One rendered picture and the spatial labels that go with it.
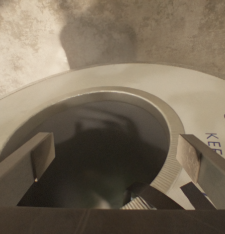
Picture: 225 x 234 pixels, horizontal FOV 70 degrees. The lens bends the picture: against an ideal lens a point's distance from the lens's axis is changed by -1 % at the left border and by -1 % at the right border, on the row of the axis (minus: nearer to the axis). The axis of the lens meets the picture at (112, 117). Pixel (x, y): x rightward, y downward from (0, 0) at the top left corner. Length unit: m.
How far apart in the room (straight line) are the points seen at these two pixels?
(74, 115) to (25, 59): 0.79
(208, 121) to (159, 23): 0.76
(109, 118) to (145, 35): 0.60
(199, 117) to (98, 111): 0.43
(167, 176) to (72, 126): 0.53
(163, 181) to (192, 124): 0.19
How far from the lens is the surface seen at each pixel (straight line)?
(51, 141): 0.16
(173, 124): 0.49
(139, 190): 0.36
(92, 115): 0.77
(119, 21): 1.13
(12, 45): 1.45
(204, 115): 0.54
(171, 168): 0.39
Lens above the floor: 1.12
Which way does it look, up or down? 51 degrees down
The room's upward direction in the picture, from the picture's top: 168 degrees counter-clockwise
